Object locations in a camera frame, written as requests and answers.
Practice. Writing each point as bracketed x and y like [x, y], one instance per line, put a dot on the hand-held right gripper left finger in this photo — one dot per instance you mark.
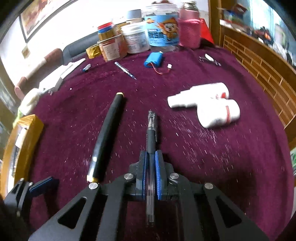
[144, 171]

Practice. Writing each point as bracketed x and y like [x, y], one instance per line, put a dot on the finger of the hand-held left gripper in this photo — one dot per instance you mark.
[44, 186]
[17, 194]

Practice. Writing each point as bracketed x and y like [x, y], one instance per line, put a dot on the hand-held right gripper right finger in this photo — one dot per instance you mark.
[158, 173]

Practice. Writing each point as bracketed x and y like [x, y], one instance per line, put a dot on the clear black gel pen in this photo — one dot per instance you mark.
[151, 139]

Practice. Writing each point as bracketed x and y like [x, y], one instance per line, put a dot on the yellow cardboard box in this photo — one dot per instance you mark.
[30, 136]

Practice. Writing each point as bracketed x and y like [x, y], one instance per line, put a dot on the black marker yellow caps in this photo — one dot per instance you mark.
[106, 134]

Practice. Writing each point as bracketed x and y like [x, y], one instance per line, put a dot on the white cloth bundle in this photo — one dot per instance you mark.
[30, 99]

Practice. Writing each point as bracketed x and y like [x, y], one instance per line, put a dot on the silver blue pen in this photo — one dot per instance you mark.
[126, 70]

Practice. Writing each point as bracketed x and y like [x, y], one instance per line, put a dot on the blue battery pack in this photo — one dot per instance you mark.
[153, 60]

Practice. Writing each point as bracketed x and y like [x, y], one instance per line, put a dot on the white paper stack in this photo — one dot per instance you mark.
[62, 74]

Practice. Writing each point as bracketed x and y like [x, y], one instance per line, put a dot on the maroon armchair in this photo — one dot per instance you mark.
[34, 69]

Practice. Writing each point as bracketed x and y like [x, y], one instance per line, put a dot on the small blue cap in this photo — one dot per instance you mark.
[86, 68]

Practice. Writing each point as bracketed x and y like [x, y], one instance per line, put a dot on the metal nail clipper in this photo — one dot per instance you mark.
[210, 59]

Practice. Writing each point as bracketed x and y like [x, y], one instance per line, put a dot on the orange jar white label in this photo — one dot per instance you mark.
[112, 49]

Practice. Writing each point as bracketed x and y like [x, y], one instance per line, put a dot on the gold tape roll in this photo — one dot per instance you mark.
[93, 52]

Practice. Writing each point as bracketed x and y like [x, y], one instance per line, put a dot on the white plastic jar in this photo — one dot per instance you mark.
[136, 39]

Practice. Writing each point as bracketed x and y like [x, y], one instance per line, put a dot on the black sofa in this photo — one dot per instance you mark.
[76, 48]

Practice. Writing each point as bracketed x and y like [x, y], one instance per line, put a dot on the blue cartoon label jar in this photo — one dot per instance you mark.
[161, 30]

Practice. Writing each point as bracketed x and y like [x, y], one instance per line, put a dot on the gold jar red blue lid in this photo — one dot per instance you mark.
[106, 31]

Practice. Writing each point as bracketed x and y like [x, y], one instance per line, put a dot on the pink sleeved bottle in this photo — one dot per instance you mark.
[189, 30]

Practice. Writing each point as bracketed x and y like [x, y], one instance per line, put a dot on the wooden brick-pattern cabinet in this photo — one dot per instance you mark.
[259, 64]

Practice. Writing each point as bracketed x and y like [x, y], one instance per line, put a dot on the small wall plaque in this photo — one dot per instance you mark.
[26, 51]

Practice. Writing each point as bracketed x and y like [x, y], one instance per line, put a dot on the framed wall painting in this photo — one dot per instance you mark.
[41, 16]

